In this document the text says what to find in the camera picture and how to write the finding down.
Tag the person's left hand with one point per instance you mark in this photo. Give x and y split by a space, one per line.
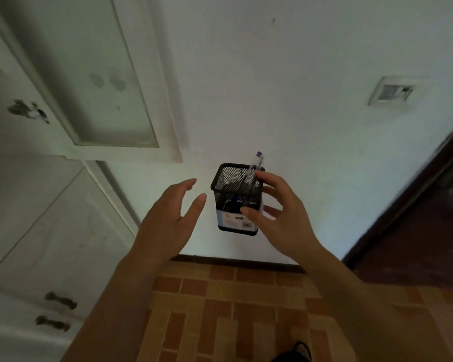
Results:
164 226

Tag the person's right hand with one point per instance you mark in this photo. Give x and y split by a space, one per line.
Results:
292 226

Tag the person's right thumb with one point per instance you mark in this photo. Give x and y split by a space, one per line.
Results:
256 218

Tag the person's left thumb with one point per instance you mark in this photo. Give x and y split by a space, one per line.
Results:
196 209

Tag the black mesh pen holder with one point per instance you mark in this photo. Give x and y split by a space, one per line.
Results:
230 199

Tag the person's left forearm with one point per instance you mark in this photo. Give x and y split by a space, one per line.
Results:
117 309

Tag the person's right forearm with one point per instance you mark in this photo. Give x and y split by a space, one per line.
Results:
370 309

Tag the clear ballpoint pen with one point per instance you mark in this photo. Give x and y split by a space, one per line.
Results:
246 180

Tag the clear pen with blue cap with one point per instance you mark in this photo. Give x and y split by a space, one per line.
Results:
257 163

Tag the person's black shoe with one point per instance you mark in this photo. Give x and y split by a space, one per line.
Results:
296 353

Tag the white lower cabinet door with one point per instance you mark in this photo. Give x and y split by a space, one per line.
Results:
49 229

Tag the white glass-panel cabinet door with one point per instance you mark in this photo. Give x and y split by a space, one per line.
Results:
98 82

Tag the dark metal door latch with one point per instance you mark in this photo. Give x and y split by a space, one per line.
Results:
27 111

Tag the dark wooden door frame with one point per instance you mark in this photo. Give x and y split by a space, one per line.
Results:
407 199

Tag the white wall socket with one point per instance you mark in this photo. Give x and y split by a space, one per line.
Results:
393 92

